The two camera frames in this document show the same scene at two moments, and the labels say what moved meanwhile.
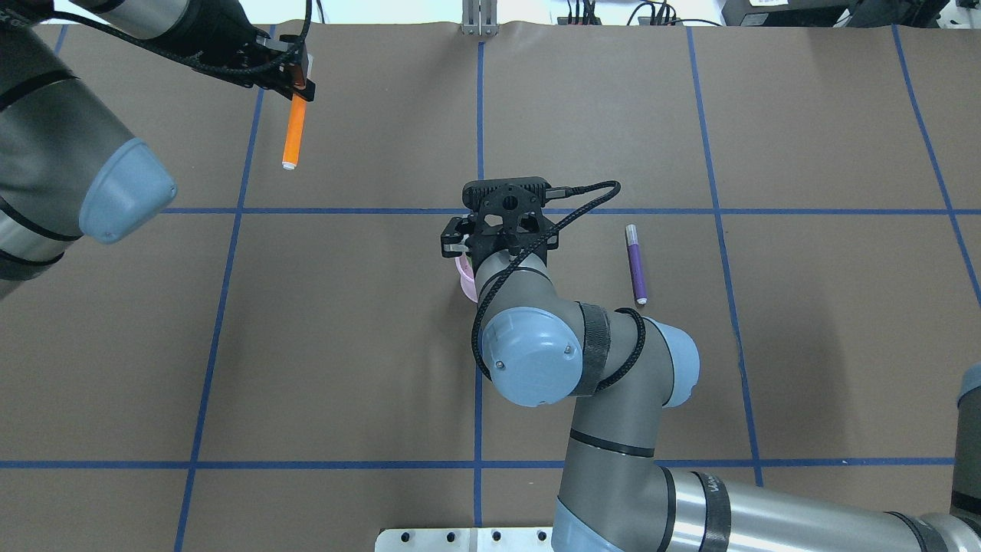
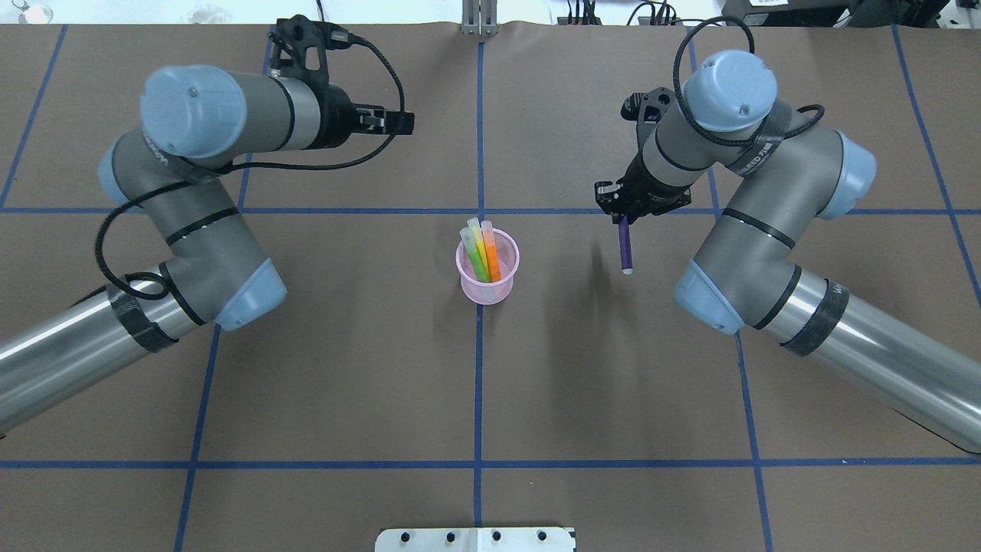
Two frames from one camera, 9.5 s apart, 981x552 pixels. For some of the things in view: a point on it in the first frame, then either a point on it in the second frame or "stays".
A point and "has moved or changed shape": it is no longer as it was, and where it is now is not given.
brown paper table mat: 280,360 stays
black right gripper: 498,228 → 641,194
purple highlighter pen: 635,264 has moved or changed shape
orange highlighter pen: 296,125 has moved or changed shape
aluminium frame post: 480,18 stays
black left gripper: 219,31 → 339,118
